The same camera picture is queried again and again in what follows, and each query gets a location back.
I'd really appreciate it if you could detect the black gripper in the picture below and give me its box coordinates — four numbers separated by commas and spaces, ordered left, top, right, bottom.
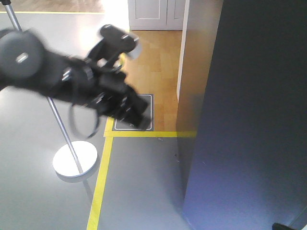
81, 58, 149, 129

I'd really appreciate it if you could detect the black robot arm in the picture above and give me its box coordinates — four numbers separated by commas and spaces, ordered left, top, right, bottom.
0, 24, 151, 130

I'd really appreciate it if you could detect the dark grey fridge body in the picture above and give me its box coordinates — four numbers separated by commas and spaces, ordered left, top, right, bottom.
177, 0, 307, 230

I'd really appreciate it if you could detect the black floor sign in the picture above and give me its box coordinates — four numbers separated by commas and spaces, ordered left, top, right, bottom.
112, 94, 154, 131

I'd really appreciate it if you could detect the silver pole stand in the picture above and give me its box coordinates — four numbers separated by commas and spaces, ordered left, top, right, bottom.
0, 0, 98, 177

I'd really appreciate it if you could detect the white panelled cabinet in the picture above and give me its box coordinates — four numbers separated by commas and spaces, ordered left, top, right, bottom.
128, 0, 186, 31

